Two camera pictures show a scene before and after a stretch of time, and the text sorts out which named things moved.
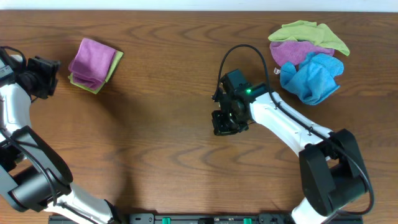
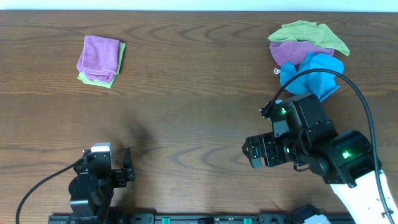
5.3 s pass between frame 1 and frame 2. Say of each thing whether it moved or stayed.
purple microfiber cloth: moved
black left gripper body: moved
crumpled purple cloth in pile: stayed
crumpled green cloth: stayed
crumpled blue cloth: stayed
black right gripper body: moved
